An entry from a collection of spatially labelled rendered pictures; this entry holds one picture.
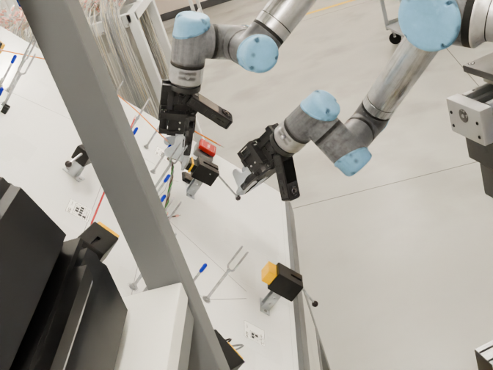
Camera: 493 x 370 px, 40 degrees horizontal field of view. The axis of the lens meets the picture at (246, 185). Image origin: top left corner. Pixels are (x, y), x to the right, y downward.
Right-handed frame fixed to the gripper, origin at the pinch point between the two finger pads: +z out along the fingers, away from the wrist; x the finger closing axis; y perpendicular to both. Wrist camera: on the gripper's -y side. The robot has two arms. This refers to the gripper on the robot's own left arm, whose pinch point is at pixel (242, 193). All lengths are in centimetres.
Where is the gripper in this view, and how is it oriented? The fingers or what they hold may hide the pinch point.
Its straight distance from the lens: 168.3
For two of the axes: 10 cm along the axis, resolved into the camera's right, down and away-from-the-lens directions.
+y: -5.3, -8.2, 2.1
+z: -5.5, 5.2, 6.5
